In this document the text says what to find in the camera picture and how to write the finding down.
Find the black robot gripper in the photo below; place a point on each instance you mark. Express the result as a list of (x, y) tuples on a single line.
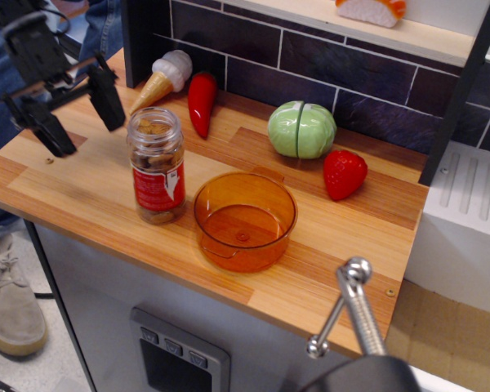
[(43, 65)]

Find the clear almond jar red label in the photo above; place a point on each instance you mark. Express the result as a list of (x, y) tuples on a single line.
[(155, 144)]

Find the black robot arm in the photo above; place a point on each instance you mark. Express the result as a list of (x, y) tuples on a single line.
[(13, 10)]

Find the orange transparent plastic pot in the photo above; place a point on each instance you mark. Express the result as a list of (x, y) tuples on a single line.
[(244, 219)]

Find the blue jeans leg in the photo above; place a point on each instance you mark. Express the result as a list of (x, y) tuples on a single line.
[(104, 34)]

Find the toy ice cream cone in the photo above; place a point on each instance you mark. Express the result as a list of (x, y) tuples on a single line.
[(169, 74)]

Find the red toy chili pepper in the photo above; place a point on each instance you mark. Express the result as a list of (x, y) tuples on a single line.
[(202, 95)]

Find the beige suede shoe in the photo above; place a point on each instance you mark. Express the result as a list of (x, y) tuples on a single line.
[(23, 329)]

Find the green toy cabbage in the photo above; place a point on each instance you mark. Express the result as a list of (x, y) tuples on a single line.
[(301, 130)]

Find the grey control panel with buttons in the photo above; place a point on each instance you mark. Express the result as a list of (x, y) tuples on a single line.
[(176, 360)]

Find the red toy strawberry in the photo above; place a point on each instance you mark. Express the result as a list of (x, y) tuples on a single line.
[(343, 172)]

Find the toy salmon sushi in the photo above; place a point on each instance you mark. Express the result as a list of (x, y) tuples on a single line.
[(385, 13)]

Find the light wooden shelf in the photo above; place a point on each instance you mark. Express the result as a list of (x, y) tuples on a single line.
[(408, 36)]

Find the white ribbed sink unit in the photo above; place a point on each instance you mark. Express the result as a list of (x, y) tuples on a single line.
[(451, 251)]

